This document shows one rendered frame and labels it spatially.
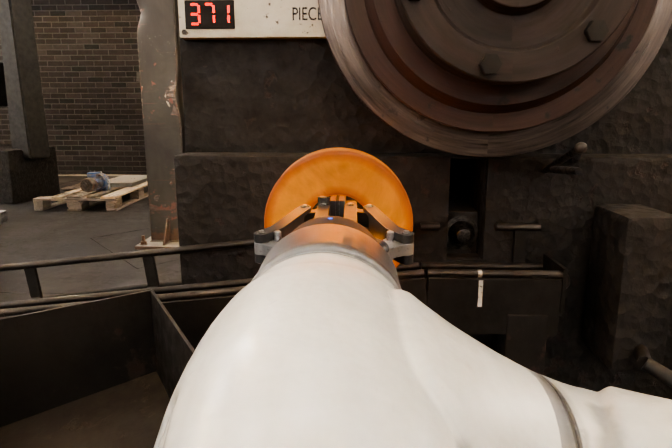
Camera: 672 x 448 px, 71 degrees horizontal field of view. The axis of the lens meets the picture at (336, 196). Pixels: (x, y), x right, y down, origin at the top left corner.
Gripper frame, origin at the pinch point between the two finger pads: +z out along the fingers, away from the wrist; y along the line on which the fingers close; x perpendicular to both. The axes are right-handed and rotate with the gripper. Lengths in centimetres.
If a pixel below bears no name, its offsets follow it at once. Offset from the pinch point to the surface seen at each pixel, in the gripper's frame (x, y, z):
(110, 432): -23.7, -24.4, -5.7
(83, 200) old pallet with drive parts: -93, -255, 378
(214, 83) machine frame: 12.9, -22.0, 33.1
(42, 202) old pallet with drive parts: -95, -294, 377
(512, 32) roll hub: 18.4, 20.1, 10.5
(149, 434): -23.4, -19.9, -6.3
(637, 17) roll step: 20.6, 37.4, 16.3
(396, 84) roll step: 12.5, 7.2, 16.0
